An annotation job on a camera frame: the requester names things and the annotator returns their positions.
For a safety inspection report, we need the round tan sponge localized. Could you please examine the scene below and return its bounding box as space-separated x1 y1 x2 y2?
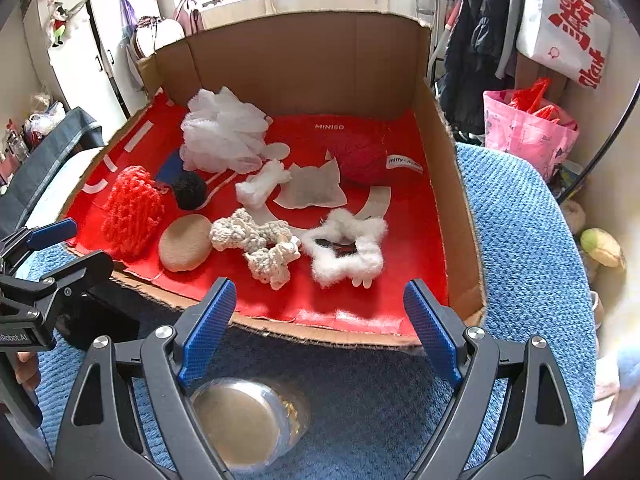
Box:
158 214 213 273

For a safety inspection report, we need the white wardrobe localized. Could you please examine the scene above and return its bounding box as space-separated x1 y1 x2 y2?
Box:
22 0 173 126

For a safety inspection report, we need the black clothes rack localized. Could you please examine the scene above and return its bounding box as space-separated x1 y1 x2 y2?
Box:
547 100 640 201

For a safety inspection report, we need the wooden chair with fleece cover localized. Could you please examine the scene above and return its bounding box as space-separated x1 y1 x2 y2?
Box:
127 17 186 61

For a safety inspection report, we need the person's left hand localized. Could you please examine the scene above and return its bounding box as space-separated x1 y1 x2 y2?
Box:
15 352 42 391

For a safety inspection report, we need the black jacket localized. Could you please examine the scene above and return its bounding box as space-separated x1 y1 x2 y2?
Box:
440 0 526 136

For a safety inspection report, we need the clear round jar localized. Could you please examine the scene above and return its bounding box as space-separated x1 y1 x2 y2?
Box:
190 377 311 473

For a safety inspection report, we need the red plastic bag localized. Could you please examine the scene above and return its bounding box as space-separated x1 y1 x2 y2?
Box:
509 77 573 121

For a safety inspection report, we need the blue sponge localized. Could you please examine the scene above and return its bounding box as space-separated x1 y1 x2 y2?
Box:
155 150 186 186

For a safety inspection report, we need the beige plush toy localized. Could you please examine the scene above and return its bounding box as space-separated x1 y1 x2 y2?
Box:
560 200 588 233

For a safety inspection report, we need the cardboard box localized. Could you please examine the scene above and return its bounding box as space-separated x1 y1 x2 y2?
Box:
57 10 488 348

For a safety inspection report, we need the red foam net sleeve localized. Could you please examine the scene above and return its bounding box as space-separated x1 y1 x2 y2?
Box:
100 165 168 261

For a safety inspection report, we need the small hanging doll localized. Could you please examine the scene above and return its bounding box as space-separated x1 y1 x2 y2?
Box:
47 0 91 48

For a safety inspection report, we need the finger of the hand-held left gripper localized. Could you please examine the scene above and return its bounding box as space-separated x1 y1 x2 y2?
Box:
0 250 115 321
0 218 78 263

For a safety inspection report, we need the red yarn ball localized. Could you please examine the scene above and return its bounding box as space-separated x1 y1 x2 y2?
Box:
327 130 425 186

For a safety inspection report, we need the grey metal stand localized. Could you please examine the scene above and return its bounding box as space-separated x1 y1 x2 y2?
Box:
415 0 443 86

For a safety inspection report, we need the white fluffy scrunchie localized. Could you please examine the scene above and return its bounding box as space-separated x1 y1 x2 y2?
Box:
301 208 390 288

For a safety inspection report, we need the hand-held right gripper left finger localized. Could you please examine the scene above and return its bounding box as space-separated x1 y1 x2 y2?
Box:
52 276 237 480

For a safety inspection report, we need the white mesh bath puff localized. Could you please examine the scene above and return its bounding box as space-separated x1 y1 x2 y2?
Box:
180 86 273 203

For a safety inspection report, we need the white bag with red print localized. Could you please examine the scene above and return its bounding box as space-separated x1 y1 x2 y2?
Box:
516 0 613 91

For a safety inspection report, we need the cream crochet scrunchie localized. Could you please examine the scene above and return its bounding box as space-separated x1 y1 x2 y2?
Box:
209 207 303 291

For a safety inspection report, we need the yellow green plush toy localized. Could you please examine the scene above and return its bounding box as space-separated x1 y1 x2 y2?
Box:
580 227 626 271

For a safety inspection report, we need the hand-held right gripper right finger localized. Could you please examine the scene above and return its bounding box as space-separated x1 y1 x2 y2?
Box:
402 278 586 480

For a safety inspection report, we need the blue knitted blanket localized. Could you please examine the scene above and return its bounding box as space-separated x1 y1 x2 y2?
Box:
25 142 601 480

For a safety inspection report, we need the pale bedding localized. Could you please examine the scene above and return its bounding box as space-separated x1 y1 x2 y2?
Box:
25 147 108 231

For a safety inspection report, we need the red paper liner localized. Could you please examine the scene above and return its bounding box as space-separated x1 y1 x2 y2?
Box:
60 87 451 336

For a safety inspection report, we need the clear plastic bag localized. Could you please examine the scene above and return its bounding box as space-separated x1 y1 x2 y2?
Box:
25 100 67 136

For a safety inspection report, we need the black pompom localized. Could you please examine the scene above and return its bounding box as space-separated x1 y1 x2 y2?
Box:
171 171 208 211

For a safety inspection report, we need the black box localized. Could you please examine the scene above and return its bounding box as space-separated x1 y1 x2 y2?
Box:
55 290 141 351

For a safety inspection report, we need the pink gift bag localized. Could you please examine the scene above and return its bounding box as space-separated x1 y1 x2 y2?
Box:
482 89 581 183

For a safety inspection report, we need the purple hanging ornament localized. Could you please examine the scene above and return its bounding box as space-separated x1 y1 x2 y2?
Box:
117 0 138 41

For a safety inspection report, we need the pink fabric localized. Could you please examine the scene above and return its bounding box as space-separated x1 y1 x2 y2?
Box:
592 345 640 461

